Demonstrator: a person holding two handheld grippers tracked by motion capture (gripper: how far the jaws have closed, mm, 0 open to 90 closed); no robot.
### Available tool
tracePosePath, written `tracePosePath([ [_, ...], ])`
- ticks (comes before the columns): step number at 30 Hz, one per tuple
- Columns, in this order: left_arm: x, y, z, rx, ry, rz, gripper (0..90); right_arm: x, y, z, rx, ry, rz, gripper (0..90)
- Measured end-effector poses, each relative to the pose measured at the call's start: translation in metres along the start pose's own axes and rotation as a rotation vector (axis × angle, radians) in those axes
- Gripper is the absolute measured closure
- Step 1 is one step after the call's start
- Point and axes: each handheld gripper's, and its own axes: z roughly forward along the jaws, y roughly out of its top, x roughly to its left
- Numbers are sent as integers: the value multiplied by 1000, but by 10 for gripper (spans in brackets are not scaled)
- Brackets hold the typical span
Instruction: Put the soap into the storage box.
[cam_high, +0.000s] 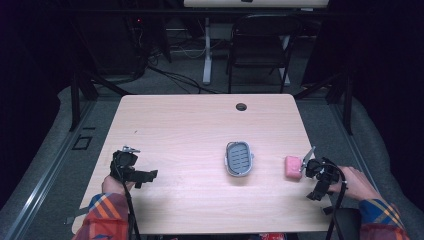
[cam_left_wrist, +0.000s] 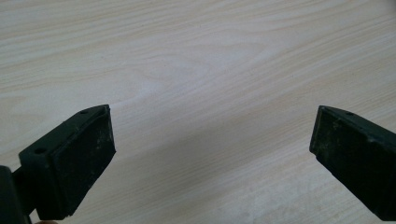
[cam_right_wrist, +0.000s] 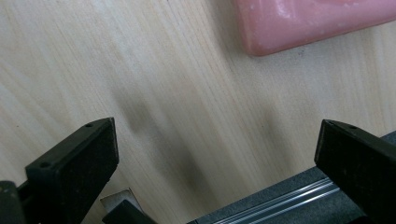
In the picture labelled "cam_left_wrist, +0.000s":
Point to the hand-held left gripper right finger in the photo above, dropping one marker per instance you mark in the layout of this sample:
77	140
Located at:
358	155

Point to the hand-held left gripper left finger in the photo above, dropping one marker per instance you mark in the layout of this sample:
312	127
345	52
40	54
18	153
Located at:
68	165

